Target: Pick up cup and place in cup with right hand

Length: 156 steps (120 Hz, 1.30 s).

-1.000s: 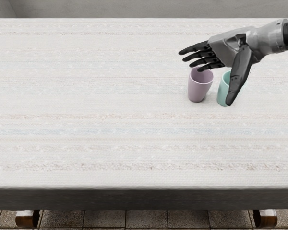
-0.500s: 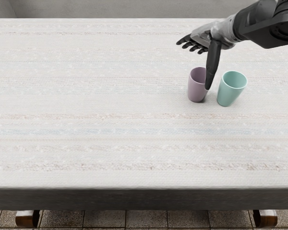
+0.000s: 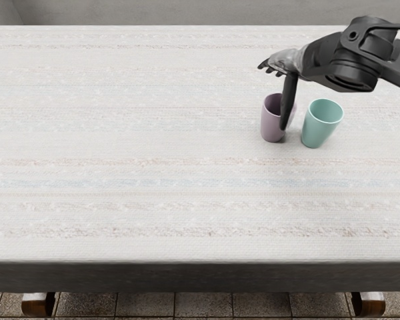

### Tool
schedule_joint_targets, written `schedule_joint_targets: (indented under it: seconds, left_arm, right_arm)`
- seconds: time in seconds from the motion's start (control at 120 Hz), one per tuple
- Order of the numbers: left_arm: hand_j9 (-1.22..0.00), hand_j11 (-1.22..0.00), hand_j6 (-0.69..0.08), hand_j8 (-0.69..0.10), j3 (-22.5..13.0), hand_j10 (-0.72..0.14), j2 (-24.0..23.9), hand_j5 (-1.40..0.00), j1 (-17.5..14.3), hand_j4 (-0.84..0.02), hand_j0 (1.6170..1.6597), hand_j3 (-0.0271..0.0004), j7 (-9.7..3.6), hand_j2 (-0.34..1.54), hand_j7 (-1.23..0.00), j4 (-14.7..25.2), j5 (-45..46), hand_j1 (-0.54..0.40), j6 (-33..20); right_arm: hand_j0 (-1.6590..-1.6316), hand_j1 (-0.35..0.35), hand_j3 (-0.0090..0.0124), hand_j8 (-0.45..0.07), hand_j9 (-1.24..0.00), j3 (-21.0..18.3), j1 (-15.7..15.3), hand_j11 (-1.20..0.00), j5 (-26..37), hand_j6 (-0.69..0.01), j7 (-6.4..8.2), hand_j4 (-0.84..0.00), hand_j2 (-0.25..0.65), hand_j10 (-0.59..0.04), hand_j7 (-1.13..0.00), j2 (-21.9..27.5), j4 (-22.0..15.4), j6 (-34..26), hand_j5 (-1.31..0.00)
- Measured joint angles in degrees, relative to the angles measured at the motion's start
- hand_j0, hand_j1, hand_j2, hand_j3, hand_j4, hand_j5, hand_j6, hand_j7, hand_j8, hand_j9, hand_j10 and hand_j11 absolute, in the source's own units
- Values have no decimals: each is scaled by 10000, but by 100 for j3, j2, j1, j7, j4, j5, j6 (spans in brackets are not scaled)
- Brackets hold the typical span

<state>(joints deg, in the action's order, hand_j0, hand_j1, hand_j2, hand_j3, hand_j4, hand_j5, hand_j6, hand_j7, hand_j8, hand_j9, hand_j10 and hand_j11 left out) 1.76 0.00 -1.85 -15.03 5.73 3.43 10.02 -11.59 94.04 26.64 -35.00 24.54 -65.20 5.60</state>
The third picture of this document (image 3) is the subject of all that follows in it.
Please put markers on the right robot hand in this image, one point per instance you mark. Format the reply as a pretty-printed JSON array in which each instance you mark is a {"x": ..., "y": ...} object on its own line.
[{"x": 286, "y": 60}]

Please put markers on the mint green cup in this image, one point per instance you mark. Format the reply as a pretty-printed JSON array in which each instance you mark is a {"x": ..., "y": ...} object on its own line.
[{"x": 318, "y": 128}]

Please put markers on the lilac cup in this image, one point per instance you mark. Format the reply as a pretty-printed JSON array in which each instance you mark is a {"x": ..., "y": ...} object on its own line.
[{"x": 270, "y": 123}]

